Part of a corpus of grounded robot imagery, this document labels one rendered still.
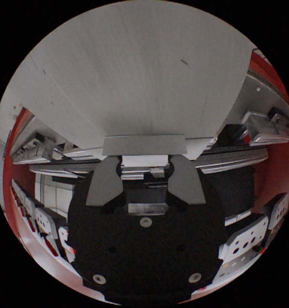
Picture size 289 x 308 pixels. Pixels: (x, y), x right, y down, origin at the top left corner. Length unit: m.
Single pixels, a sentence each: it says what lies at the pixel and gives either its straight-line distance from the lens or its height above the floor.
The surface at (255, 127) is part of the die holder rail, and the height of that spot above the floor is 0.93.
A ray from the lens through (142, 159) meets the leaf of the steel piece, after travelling 0.18.
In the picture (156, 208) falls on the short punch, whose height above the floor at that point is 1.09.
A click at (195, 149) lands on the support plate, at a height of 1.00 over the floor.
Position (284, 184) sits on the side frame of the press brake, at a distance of 0.91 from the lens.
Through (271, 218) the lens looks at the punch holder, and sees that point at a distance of 0.41.
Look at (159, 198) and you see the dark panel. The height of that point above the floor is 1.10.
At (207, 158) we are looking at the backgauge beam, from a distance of 0.50.
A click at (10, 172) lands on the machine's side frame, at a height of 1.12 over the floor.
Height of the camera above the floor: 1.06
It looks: 20 degrees down
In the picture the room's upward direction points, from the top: 179 degrees clockwise
